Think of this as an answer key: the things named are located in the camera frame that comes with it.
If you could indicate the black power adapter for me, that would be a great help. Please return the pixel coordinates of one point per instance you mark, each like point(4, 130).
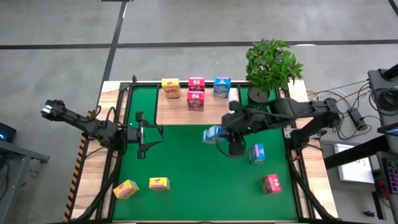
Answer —
point(357, 119)

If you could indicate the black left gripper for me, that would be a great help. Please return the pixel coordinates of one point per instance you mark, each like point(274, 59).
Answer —
point(140, 137)

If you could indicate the black metal table frame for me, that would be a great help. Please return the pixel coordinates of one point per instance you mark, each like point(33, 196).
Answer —
point(125, 86)

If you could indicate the green table mat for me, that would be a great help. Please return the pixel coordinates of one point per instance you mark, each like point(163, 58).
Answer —
point(192, 186)

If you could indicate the black desk bar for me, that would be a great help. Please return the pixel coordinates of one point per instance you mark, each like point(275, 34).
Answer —
point(354, 152)

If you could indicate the blue Rice Krispies cereal box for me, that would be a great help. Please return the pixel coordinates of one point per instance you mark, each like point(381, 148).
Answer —
point(257, 154)
point(221, 87)
point(211, 134)

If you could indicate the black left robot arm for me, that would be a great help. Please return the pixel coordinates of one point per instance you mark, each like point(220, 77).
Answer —
point(90, 126)

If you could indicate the white mounting plate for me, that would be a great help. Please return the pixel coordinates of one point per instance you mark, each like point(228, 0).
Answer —
point(286, 133)

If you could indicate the green plant in black pot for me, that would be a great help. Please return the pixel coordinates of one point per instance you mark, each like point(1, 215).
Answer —
point(270, 65)

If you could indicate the black device with blue light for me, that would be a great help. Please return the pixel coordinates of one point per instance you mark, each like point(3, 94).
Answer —
point(7, 130)

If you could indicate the yellow black hazard tape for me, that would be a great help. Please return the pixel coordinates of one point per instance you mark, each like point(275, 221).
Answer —
point(76, 175)

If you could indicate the grey side table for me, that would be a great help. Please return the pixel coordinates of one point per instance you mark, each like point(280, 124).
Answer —
point(12, 161)

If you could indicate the white board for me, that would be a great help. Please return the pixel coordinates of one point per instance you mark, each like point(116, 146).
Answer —
point(354, 168)

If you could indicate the red Froot Loops cereal box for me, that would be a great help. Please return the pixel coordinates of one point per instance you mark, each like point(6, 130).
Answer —
point(195, 101)
point(271, 183)
point(196, 83)

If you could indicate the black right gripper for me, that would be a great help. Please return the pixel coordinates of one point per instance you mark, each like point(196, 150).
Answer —
point(236, 124)

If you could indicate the yellow Corn Pops cereal box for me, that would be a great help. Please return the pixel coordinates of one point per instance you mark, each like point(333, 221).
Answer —
point(126, 189)
point(159, 183)
point(170, 88)

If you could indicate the keyboard with pink lights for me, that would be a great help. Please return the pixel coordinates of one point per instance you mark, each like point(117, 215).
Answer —
point(393, 175)

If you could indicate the black equipment stand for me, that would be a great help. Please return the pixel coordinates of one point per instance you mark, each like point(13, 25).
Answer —
point(377, 81)

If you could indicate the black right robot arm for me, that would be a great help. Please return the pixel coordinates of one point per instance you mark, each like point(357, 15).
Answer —
point(295, 109)

